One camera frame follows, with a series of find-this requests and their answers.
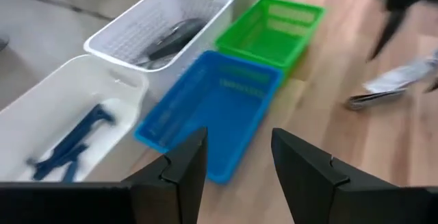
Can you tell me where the white adhesive bandage strip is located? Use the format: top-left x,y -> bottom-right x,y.
363,56 -> 438,94

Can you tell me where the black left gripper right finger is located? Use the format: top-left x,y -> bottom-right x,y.
271,127 -> 438,224

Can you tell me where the blue perforated plastic basket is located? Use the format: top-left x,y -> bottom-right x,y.
133,49 -> 284,186

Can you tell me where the green perforated plastic basket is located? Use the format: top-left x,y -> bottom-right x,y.
214,0 -> 326,84

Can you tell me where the white perforated plastic basket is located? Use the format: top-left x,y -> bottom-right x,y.
83,0 -> 236,98

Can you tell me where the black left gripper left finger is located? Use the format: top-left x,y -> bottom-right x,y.
131,126 -> 209,224

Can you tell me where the silver nail clipper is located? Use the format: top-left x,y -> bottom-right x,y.
344,87 -> 408,111

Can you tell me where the white solid plastic bin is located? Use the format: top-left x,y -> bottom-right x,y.
0,54 -> 150,184

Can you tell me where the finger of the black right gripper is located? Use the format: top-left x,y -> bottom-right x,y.
424,78 -> 438,94
366,8 -> 410,63

